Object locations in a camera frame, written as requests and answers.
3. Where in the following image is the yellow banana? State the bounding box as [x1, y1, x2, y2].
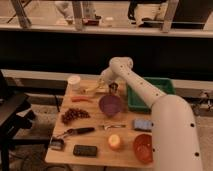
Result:
[83, 86, 106, 94]

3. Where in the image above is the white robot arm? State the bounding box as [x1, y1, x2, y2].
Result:
[101, 57, 203, 171]

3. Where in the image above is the green plastic tray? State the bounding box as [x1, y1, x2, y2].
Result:
[126, 77, 175, 113]

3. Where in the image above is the small metal cup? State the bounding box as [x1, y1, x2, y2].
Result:
[109, 83, 118, 94]

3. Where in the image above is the purple bowl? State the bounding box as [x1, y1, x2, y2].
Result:
[99, 94, 122, 117]

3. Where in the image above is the white plastic cup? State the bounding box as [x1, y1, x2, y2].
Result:
[68, 75, 81, 91]

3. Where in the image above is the silver fork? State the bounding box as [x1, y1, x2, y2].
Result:
[99, 125, 126, 130]

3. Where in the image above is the bunch of dark grapes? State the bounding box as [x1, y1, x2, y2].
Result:
[61, 108, 90, 125]

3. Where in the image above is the blue sponge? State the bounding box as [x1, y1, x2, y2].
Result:
[133, 119, 152, 132]

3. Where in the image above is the yellow apple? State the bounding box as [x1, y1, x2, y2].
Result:
[108, 134, 122, 150]

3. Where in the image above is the red bowl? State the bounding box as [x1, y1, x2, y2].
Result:
[133, 134, 153, 164]

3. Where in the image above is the black rectangular case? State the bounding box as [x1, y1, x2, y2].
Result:
[73, 145, 97, 157]

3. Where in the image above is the small black metal clip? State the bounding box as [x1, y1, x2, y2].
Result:
[49, 138, 65, 150]

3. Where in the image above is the black chair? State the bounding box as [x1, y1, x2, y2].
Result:
[0, 70, 36, 171]

